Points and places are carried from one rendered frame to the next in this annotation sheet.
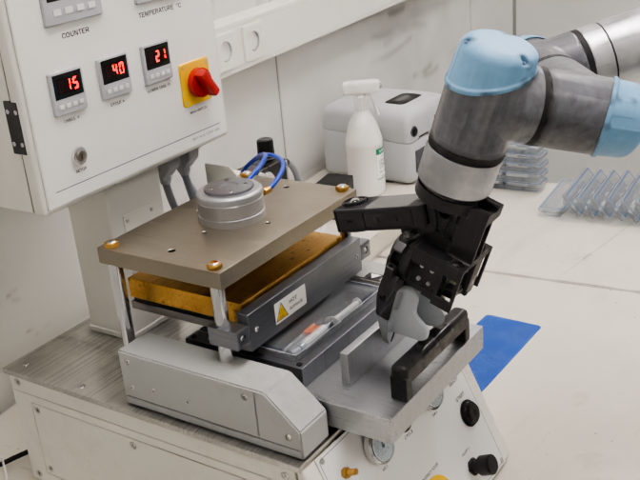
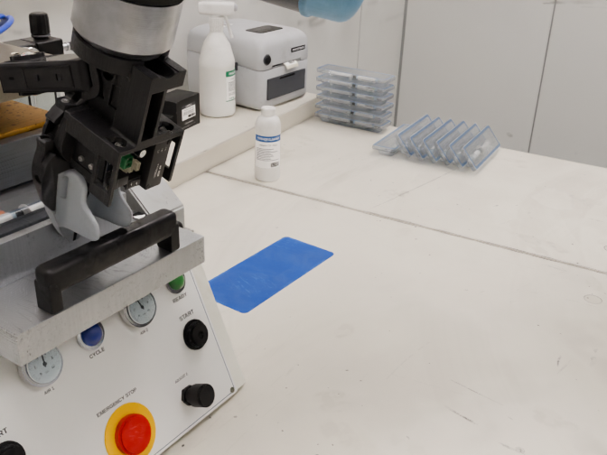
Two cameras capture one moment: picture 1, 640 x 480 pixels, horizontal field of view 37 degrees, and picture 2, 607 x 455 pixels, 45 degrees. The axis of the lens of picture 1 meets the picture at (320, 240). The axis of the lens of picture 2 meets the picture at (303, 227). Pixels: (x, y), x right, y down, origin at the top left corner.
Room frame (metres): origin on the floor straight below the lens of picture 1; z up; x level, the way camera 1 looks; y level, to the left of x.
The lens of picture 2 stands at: (0.33, -0.25, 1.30)
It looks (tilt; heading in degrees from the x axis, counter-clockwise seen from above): 26 degrees down; 358
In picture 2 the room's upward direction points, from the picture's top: 2 degrees clockwise
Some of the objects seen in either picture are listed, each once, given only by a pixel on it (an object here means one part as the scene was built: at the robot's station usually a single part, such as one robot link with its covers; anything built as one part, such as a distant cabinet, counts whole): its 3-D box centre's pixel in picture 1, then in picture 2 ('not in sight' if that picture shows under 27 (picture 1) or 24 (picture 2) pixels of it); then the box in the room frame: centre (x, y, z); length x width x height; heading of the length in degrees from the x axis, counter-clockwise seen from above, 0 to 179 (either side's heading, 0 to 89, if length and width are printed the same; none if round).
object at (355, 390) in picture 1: (327, 340); (16, 232); (0.98, 0.00, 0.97); 0.30 x 0.22 x 0.08; 54
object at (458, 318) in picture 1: (431, 350); (112, 255); (0.90, -0.11, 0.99); 0.15 x 0.02 x 0.04; 144
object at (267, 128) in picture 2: not in sight; (267, 143); (1.69, -0.23, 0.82); 0.05 x 0.05 x 0.14
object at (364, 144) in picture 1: (365, 137); (218, 59); (1.96, -0.12, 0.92); 0.09 x 0.08 x 0.25; 87
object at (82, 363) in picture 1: (229, 346); not in sight; (1.07, 0.13, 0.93); 0.46 x 0.35 x 0.01; 54
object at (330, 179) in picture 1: (332, 196); (177, 110); (1.86, -0.04, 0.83); 0.09 x 0.06 x 0.07; 153
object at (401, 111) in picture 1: (388, 132); (248, 61); (2.12, -0.18, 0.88); 0.25 x 0.20 x 0.17; 53
